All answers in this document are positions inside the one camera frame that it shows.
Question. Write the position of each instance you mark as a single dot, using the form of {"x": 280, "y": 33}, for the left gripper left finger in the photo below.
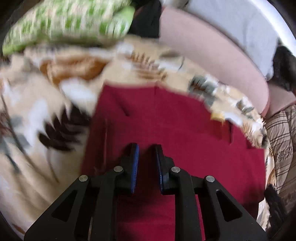
{"x": 85, "y": 210}

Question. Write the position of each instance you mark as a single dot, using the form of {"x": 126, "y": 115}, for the pink side cushion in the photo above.
{"x": 279, "y": 98}

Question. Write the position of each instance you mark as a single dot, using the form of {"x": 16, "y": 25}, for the striped beige quilt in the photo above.
{"x": 280, "y": 163}

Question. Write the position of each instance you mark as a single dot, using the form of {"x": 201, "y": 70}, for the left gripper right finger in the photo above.
{"x": 204, "y": 209}

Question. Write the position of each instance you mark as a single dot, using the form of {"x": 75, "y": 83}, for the floral fleece blanket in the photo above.
{"x": 41, "y": 152}

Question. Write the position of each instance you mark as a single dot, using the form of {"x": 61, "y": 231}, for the red knit sweater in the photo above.
{"x": 196, "y": 143}

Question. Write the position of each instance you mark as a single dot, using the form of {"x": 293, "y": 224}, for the dark furry cushion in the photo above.
{"x": 284, "y": 68}

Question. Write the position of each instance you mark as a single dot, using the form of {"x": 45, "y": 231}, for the black garment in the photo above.
{"x": 146, "y": 19}

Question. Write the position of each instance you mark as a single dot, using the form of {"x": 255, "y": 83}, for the grey pillow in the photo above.
{"x": 240, "y": 21}

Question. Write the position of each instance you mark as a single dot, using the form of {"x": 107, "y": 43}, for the green patterned pillow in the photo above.
{"x": 82, "y": 22}

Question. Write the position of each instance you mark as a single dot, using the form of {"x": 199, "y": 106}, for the pink quilted headboard cushion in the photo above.
{"x": 215, "y": 53}

